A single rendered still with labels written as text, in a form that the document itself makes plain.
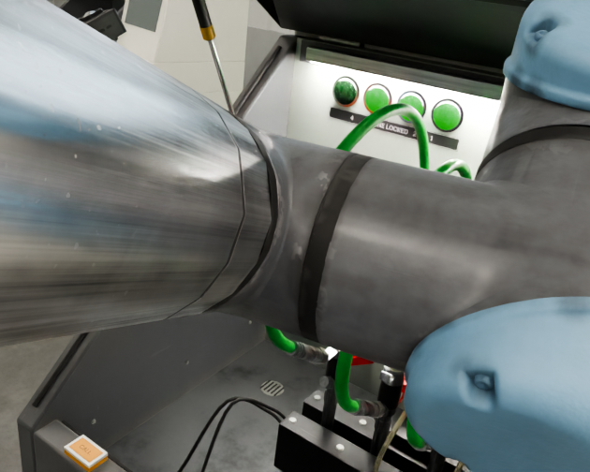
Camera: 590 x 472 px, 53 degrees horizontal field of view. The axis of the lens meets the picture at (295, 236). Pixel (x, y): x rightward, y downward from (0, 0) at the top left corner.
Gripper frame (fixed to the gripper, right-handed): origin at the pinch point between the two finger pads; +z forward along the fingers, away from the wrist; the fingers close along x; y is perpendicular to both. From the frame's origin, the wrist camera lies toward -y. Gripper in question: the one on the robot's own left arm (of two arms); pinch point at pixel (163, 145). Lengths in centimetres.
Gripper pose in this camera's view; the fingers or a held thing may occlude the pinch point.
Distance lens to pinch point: 69.5
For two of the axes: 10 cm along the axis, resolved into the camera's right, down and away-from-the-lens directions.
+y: -2.8, 9.4, -2.0
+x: 7.8, 1.0, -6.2
